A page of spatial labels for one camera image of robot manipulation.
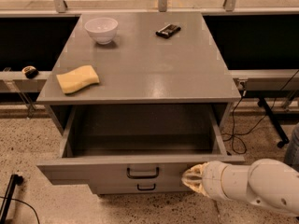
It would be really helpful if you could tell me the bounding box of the white bowl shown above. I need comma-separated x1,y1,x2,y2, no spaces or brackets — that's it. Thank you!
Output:
84,17,119,45

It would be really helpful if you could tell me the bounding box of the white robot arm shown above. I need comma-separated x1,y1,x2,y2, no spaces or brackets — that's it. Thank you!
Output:
181,159,299,217

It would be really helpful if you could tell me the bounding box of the blue jeans leg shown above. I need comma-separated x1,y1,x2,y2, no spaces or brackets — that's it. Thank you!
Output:
284,123,299,172

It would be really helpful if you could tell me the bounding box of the black wheeled stand leg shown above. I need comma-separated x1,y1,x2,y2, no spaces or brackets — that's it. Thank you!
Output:
258,97,290,148

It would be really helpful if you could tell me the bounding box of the black stand left floor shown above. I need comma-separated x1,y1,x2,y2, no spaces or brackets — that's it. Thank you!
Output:
0,173,41,224

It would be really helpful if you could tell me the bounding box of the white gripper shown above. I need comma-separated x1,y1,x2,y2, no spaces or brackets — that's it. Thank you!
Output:
182,161,226,201

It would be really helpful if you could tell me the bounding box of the metal window rail frame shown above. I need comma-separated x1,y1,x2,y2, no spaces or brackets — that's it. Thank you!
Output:
0,0,299,17

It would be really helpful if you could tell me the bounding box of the grey drawer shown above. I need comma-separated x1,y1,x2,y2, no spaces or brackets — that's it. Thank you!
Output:
88,163,195,195
38,104,244,186

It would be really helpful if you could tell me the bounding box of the yellow sponge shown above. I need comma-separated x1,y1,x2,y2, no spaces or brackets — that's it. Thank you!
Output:
56,65,100,94

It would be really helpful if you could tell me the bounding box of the black round tape measure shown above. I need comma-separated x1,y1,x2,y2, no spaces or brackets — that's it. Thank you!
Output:
21,65,39,79

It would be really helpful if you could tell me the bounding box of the grey drawer cabinet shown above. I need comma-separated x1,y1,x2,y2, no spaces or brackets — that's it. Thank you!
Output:
36,10,243,195

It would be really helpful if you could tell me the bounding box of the grey top drawer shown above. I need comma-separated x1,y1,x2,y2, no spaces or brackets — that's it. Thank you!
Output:
38,104,244,186

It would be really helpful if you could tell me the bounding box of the black snack bar wrapper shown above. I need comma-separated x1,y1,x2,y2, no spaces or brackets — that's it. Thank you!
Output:
156,24,181,39

